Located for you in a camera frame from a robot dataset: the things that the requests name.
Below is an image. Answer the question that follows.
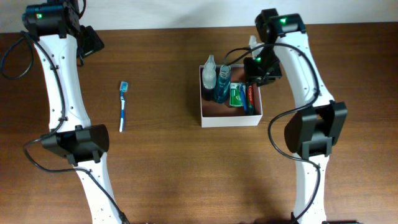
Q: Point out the green soap bar pack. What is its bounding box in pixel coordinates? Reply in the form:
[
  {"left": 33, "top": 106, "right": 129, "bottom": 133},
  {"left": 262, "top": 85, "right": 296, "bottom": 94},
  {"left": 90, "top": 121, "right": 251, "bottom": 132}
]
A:
[{"left": 229, "top": 83, "right": 243, "bottom": 108}]

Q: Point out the white open cardboard box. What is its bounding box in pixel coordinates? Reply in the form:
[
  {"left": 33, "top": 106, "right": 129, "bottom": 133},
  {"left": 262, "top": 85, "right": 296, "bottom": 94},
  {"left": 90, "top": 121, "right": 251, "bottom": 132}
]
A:
[{"left": 199, "top": 65, "right": 262, "bottom": 128}]

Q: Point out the teal mouthwash bottle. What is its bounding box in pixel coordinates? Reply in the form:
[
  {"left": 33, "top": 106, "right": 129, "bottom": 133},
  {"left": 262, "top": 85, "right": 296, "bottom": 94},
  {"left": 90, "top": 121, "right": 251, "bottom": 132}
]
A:
[{"left": 215, "top": 65, "right": 232, "bottom": 104}]

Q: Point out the blue and white toothbrush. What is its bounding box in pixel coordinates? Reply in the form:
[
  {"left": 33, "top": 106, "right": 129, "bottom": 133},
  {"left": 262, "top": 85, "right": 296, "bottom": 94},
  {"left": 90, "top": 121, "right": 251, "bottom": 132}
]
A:
[{"left": 119, "top": 82, "right": 128, "bottom": 133}]

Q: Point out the clear foam soap pump bottle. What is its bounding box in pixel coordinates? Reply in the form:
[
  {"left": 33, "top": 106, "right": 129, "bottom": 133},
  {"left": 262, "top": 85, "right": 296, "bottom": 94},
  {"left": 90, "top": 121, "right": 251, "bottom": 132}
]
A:
[{"left": 201, "top": 55, "right": 216, "bottom": 101}]

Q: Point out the red and green toothpaste tube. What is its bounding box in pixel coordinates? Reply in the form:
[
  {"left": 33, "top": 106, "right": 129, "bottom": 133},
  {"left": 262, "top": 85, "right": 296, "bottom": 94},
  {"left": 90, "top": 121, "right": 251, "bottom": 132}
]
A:
[{"left": 246, "top": 85, "right": 254, "bottom": 116}]

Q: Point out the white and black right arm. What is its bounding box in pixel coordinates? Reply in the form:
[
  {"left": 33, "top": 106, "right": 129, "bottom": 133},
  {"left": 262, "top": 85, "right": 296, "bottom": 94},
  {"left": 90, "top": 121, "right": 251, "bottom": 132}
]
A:
[{"left": 244, "top": 8, "right": 348, "bottom": 223}]

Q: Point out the blue disposable razor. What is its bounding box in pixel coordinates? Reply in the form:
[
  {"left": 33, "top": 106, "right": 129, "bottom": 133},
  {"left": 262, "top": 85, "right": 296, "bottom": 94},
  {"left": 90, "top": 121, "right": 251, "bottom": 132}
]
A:
[{"left": 239, "top": 83, "right": 248, "bottom": 115}]

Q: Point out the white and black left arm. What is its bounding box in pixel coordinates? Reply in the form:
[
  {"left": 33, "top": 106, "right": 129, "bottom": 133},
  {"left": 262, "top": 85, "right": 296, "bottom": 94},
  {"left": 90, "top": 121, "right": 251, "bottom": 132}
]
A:
[{"left": 22, "top": 1, "right": 128, "bottom": 223}]

